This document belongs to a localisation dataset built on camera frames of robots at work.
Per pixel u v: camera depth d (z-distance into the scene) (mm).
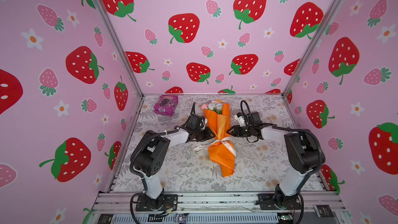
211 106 1041
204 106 1053
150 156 484
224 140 909
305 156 485
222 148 860
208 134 832
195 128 768
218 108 1041
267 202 732
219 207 731
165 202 729
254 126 781
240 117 890
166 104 1074
